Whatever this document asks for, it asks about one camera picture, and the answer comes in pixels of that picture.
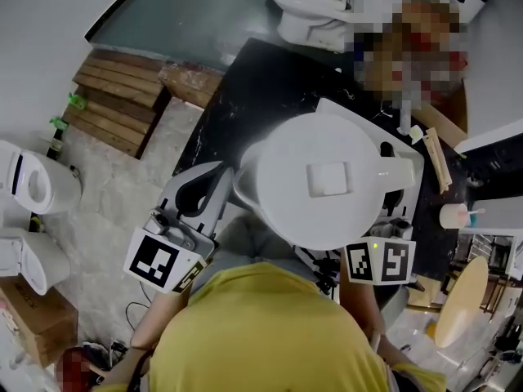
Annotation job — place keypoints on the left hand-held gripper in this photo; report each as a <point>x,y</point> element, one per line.
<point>196,239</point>

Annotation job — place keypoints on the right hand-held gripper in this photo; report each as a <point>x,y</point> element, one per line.
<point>392,259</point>

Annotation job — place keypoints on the white round lidded appliance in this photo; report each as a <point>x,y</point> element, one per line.
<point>286,186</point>

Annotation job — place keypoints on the person's right forearm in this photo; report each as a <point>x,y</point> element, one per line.
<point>361,308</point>

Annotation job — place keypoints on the person's left forearm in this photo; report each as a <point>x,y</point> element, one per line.
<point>155,321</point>

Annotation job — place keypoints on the small paper piece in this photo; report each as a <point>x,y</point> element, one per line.
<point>415,134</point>

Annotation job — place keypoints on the white rectangular tray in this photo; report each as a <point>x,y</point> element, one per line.
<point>363,117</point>

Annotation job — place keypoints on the person's grey trousers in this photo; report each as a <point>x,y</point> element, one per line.
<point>245,239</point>

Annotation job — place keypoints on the light wooden stick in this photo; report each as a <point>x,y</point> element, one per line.
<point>437,161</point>

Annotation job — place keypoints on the brown cardboard tray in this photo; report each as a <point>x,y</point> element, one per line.
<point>441,121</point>

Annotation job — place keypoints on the white mug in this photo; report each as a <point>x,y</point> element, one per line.
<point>451,216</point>

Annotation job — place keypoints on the black cabinet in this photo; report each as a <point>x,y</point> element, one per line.
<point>498,174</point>

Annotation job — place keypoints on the person's yellow shirt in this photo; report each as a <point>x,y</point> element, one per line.
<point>265,333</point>

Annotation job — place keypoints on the black table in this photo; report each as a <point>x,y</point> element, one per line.
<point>278,84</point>

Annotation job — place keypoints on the dark sneaker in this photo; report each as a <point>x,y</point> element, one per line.
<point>98,353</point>

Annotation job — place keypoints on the worn wooden beam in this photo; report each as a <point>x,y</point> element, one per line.
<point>192,82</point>

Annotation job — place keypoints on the white smart toilet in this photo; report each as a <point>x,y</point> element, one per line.
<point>49,182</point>
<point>37,259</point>

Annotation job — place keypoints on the dark wooden steps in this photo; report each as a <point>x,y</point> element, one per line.
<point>118,100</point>

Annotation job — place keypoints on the white ceramic toilet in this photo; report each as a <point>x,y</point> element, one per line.
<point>306,6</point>

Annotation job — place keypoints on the round wooden stool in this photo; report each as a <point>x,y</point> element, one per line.
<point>461,300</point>

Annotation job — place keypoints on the green plastic bottle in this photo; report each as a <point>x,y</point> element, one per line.
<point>77,101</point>
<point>56,137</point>

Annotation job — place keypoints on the large cardboard box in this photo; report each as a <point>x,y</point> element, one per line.
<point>41,321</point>

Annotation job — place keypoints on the red cap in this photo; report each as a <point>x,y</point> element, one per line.
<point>73,370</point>

